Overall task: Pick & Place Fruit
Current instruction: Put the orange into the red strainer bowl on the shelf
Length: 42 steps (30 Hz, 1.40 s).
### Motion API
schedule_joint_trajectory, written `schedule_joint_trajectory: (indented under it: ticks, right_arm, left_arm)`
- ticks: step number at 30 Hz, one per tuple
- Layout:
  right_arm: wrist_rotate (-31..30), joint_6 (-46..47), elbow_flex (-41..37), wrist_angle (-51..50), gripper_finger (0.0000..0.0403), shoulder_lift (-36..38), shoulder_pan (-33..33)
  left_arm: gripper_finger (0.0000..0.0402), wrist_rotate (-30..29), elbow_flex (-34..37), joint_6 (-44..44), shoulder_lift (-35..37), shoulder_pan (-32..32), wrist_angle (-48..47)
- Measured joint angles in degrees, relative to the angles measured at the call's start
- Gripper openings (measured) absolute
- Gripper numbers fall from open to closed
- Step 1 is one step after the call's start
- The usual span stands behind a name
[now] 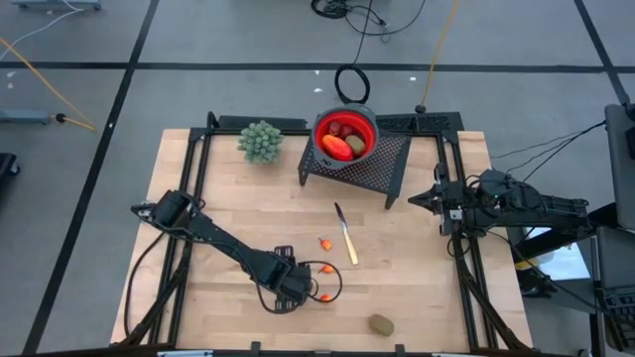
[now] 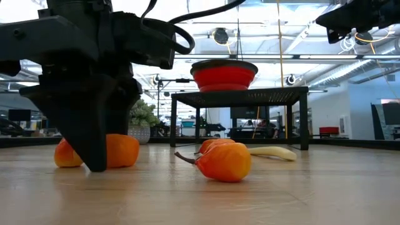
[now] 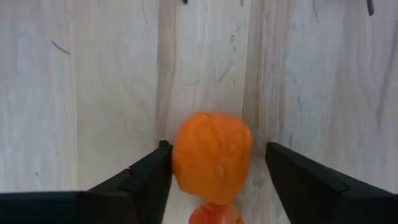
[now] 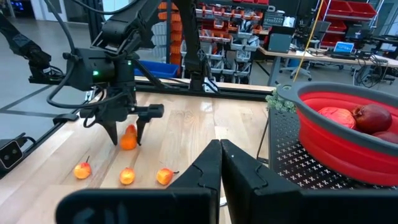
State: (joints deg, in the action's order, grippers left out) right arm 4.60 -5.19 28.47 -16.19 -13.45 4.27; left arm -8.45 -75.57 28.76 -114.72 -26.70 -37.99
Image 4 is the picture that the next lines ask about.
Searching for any wooden desk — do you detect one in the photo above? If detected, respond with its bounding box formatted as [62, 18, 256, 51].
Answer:
[257, 46, 398, 86]

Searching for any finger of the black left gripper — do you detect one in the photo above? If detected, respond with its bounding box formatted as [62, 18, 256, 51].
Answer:
[136, 117, 149, 146]
[101, 120, 119, 146]

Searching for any storage rack with small bins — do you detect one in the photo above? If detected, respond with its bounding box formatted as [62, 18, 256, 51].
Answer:
[154, 0, 271, 85]

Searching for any dark red plum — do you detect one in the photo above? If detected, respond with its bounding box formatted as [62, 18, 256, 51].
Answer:
[352, 103, 393, 136]

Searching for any laptop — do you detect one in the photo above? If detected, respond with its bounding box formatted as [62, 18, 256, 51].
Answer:
[330, 40, 358, 60]

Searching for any yellow cable with black end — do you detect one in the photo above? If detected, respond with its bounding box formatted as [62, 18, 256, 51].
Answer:
[292, 0, 326, 83]

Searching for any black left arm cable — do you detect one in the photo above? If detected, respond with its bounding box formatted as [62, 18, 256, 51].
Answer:
[43, 0, 125, 110]

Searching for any grey box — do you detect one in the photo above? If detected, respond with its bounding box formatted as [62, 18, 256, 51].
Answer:
[267, 33, 294, 54]

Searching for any table-level camera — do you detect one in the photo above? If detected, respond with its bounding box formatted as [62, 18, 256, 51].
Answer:
[0, 133, 37, 175]

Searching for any office chair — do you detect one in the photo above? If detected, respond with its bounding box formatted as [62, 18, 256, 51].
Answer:
[279, 57, 313, 82]

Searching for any blue bin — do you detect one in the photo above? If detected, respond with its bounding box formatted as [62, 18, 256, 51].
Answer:
[133, 59, 180, 79]

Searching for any black perforated metal shelf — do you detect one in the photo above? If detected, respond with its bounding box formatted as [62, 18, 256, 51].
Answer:
[256, 108, 398, 191]

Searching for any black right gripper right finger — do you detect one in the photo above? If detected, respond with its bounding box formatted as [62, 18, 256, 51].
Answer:
[221, 139, 398, 224]

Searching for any round orange fruit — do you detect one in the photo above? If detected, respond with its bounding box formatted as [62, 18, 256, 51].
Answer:
[119, 133, 138, 151]

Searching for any red collapsible colander bowl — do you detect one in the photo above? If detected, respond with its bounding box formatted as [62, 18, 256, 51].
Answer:
[275, 81, 398, 187]

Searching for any rack with red bins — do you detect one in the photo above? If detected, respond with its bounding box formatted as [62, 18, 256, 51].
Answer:
[318, 0, 379, 48]

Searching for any green grape bunch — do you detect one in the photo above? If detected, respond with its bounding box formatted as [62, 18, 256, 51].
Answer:
[264, 88, 297, 114]

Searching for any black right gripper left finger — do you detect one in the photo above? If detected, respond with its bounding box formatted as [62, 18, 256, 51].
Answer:
[55, 139, 222, 224]

